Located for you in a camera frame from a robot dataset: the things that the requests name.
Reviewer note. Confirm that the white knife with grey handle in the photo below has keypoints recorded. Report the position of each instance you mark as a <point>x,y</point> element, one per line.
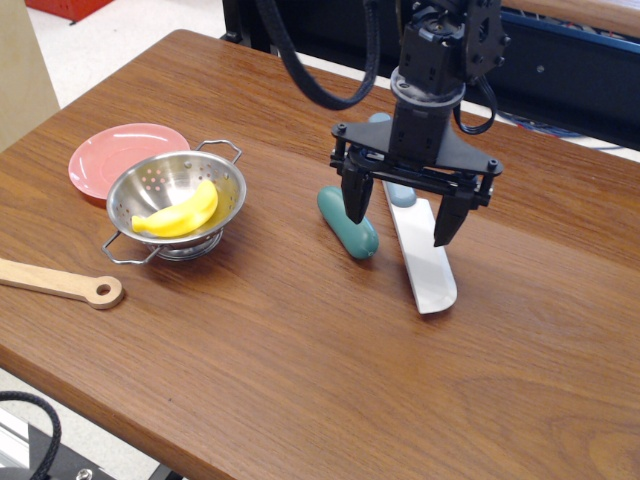
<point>430,275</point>

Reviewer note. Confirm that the red plastic crate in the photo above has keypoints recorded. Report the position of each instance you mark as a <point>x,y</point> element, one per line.
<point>74,10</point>

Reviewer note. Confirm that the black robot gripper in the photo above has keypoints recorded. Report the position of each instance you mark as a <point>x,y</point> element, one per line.
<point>417,148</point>

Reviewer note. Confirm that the black base plate with screw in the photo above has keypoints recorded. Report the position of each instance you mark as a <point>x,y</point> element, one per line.
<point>71,464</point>

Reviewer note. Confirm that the pink plastic plate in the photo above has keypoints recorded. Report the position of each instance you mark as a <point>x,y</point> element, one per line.
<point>100,160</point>

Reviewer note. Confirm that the black metal frame rail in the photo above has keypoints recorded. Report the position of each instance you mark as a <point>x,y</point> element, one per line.
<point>573,65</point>

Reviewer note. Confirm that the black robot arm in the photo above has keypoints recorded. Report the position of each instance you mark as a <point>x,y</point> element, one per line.
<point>447,46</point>

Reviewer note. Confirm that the teal toy sausage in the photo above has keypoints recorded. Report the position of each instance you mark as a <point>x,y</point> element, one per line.
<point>360,240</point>

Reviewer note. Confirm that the wooden spoon handle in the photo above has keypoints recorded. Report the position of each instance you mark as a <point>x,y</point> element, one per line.
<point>100,293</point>

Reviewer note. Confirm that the yellow toy banana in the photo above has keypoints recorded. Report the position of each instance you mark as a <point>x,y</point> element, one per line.
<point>183,218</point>

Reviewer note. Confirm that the small steel colander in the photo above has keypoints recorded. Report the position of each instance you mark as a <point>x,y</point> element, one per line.
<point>169,180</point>

